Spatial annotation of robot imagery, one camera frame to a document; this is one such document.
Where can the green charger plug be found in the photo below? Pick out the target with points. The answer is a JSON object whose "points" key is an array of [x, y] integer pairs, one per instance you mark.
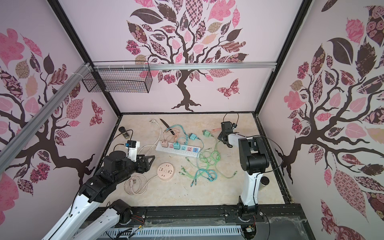
{"points": [[207, 133]]}

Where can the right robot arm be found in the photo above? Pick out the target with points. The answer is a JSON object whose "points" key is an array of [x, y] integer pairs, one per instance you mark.
{"points": [[254, 161]]}

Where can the black knife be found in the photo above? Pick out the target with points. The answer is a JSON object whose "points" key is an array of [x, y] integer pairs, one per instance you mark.
{"points": [[168, 127]]}

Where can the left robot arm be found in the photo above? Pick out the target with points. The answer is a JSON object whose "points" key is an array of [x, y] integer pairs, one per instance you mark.
{"points": [[118, 167]]}

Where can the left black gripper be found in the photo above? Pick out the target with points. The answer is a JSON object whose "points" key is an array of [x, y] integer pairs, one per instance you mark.
{"points": [[142, 169]]}

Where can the wire mesh basket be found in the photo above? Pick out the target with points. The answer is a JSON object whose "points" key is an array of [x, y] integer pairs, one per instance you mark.
{"points": [[119, 77]]}

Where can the black lid jar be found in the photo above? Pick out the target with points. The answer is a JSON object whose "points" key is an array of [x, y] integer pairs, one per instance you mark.
{"points": [[265, 181]]}

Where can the pink charger plug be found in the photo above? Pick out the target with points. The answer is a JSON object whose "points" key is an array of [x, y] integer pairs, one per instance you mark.
{"points": [[165, 144]]}

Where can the round pink power strip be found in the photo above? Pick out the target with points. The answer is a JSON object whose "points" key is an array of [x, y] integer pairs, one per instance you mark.
{"points": [[165, 171]]}

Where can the white vented cable duct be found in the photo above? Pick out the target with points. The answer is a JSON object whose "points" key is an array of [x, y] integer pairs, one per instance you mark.
{"points": [[175, 233]]}

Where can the white multicolour power strip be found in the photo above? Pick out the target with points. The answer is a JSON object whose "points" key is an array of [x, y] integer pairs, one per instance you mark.
{"points": [[184, 150]]}

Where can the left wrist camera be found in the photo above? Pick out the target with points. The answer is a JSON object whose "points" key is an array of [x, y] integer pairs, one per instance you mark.
{"points": [[132, 147]]}

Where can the black cap spice bottle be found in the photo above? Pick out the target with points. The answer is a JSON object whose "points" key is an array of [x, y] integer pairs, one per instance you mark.
{"points": [[124, 132]]}

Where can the teal charger plug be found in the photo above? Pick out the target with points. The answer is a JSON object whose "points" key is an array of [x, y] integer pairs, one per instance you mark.
{"points": [[193, 137], [177, 146]]}

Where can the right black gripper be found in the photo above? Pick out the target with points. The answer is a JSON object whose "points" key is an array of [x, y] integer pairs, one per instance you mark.
{"points": [[226, 132]]}

